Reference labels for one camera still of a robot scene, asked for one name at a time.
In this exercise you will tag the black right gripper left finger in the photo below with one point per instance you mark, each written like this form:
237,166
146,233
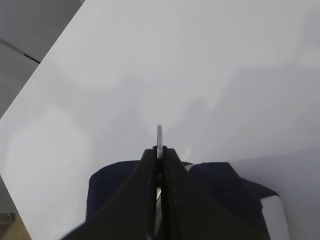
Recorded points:
130,213

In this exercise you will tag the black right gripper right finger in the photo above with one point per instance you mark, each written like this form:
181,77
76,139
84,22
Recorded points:
210,201

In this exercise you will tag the navy blue lunch bag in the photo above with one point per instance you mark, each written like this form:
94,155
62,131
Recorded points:
160,197

